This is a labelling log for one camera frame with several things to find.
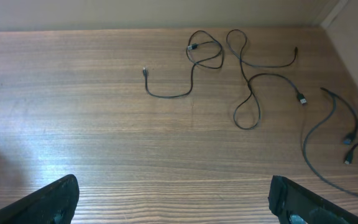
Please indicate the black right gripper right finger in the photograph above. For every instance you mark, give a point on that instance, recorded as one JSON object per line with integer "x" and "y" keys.
{"x": 292, "y": 203}

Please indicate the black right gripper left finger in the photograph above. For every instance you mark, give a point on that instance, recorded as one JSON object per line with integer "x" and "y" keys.
{"x": 53, "y": 204}

